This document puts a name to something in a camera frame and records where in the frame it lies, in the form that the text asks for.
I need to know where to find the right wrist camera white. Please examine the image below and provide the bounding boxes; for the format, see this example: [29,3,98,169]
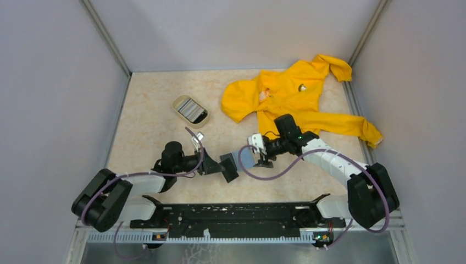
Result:
[247,133,267,154]

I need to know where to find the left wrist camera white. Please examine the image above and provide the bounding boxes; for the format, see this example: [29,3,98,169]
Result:
[191,131,204,150]

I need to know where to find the stack of cards in tray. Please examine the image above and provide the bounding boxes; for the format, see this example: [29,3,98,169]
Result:
[175,98,205,123]

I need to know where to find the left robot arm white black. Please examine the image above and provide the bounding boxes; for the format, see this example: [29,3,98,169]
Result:
[71,141,236,232]

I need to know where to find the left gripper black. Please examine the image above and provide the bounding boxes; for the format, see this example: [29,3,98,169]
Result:
[174,147,225,175]

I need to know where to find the beige oval card tray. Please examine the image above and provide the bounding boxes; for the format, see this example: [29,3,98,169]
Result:
[171,95,210,129]

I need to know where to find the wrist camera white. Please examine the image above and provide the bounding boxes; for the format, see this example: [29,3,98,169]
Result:
[191,131,204,150]
[247,133,267,154]

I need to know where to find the yellow jacket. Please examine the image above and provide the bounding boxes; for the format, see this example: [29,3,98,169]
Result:
[220,54,384,148]

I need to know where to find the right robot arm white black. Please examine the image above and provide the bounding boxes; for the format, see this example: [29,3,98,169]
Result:
[248,114,400,233]

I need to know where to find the aluminium front rail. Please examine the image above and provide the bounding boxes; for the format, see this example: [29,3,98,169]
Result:
[74,206,407,245]

